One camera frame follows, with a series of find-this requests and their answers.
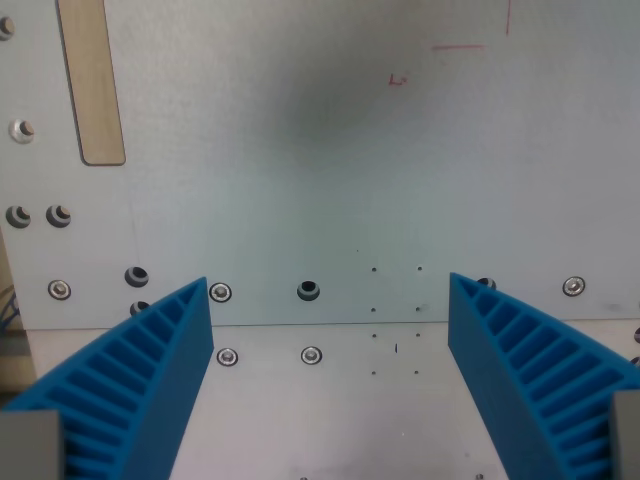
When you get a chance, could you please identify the large aluminium plate with holes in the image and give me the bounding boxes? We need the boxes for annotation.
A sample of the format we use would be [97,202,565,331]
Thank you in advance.
[0,0,640,332]

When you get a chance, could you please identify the brushed aluminium plate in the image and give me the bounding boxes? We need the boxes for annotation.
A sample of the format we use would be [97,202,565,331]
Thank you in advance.
[24,317,640,480]

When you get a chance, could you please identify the blue cable bundle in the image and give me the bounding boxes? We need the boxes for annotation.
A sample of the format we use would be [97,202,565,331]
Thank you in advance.
[0,284,22,339]

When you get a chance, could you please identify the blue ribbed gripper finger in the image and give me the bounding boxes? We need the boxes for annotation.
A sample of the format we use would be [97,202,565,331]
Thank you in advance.
[0,276,216,480]
[447,271,640,480]

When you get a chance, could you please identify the silver round standoff bolt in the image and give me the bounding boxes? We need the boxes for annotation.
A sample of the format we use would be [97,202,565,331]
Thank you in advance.
[7,118,37,145]

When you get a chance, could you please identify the light wood rounded slat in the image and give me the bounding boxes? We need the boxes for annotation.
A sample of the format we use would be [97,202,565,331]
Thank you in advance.
[55,0,127,167]

